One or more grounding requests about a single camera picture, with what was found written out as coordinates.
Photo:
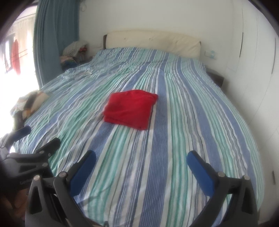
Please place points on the dark wooden nightstand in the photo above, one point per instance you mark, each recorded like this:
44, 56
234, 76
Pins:
216, 77

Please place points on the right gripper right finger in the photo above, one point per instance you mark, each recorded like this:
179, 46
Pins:
242, 208

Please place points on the wall power socket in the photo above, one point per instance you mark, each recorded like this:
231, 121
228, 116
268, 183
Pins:
211, 54

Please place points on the red hanging garment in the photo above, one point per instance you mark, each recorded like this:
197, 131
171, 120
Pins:
15, 59

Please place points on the pile of clothes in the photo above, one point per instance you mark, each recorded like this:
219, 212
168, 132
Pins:
74, 54

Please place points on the person's left hand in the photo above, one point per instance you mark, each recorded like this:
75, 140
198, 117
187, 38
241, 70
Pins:
17, 205

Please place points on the teal curtain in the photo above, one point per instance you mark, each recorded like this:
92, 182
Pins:
56, 27

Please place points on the white wardrobe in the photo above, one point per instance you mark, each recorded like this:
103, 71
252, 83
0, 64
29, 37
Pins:
252, 72

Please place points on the red rabbit sweater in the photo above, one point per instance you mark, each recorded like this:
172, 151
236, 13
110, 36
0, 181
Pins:
130, 108

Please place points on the cream padded headboard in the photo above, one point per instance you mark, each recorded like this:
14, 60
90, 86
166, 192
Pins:
178, 44

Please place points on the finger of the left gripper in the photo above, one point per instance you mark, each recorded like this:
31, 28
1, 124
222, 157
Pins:
9, 139
46, 149

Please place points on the patterned folded cloth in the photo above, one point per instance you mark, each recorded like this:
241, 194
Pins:
29, 104

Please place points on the striped blue green bedspread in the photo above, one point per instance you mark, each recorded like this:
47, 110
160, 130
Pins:
141, 177

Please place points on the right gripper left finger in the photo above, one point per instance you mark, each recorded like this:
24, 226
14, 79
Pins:
51, 200

